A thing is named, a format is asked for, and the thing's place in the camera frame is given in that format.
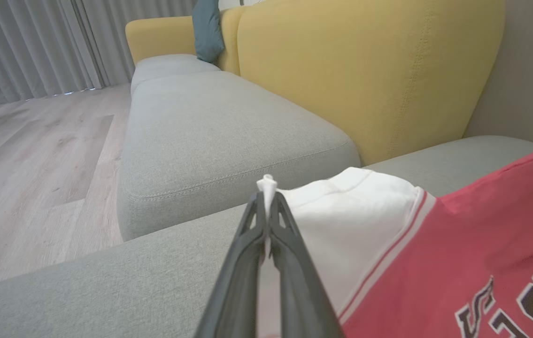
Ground yellow sofa armrest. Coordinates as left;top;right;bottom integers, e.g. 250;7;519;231
125;16;197;66

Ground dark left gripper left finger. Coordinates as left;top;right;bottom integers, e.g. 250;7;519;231
194;190;267;338

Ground small grey sofa seat cushion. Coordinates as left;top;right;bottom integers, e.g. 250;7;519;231
130;54;222;94

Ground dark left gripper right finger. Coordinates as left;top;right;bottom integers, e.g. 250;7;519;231
266;192;344;338

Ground teal throw pillow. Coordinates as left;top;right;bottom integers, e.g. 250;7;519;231
192;0;225;64

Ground wide yellow sofa backrest cushion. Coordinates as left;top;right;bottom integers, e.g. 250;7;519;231
237;0;506;166

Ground red jersey number 23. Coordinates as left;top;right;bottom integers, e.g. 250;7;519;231
256;138;533;338

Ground grey sofa back cushion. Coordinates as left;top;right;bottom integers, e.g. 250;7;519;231
117;70;362;241

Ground yellow and grey sofa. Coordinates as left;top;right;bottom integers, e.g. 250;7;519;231
0;135;533;338

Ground narrow yellow sofa backrest cushion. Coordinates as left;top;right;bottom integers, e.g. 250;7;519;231
217;6;249;76

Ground grey pleated curtain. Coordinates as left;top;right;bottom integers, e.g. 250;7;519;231
0;0;199;111

